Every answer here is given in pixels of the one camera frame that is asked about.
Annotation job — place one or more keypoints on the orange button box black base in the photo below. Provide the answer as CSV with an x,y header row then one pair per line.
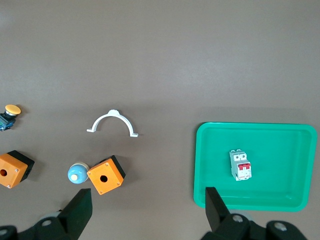
x,y
12,168
106,176

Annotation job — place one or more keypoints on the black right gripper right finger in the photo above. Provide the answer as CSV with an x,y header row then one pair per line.
x,y
217,212

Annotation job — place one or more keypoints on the blue dome buzzer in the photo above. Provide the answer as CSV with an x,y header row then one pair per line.
x,y
77,173

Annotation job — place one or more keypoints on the small white pipe clamp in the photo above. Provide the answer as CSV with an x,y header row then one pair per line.
x,y
120,118

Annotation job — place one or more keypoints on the green plastic tray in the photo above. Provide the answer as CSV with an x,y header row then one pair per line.
x,y
275,195

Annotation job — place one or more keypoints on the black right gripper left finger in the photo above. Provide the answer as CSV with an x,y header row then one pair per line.
x,y
77,212

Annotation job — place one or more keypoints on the yellow mushroom push button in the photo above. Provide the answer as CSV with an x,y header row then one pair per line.
x,y
11,112

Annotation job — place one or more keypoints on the white red circuit breaker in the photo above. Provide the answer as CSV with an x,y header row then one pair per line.
x,y
240,166

